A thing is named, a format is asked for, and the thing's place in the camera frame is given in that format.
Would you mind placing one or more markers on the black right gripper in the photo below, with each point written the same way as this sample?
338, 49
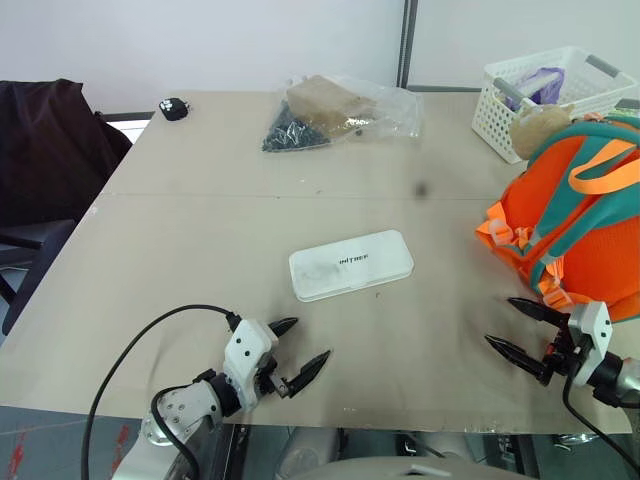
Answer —
562, 357

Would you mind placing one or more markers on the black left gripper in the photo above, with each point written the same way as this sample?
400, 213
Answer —
272, 382

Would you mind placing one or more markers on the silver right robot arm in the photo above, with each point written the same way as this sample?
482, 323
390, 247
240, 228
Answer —
622, 381

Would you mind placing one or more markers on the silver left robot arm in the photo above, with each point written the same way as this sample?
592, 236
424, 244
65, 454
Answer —
185, 406

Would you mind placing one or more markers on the white plastic case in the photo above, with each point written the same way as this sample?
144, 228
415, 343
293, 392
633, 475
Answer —
350, 265

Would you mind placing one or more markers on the orange and teal backpack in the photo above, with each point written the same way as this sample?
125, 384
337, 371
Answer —
590, 240

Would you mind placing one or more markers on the beige fluffy plush toy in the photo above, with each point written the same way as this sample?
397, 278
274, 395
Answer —
537, 127

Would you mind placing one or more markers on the pile of black screws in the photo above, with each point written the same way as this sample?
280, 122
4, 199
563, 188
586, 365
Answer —
290, 134

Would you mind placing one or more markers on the white plastic lattice basket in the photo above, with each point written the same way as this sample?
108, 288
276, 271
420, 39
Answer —
492, 120

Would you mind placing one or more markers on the beige foam block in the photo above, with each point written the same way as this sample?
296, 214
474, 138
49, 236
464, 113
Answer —
325, 105

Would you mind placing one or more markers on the purple plastic bag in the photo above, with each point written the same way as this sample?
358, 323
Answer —
542, 82

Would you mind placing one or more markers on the clear plastic bag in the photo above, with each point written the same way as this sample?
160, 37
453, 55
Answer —
390, 112

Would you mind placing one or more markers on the small black device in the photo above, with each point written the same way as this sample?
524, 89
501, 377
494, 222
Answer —
173, 109

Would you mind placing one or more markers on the black chair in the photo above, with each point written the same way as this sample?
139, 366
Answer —
30, 250

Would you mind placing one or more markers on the black cloth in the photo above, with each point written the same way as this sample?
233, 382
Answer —
45, 150

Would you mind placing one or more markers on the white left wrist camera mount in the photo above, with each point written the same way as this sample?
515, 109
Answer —
245, 350

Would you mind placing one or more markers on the grey vertical wall post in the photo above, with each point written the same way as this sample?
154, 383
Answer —
407, 42

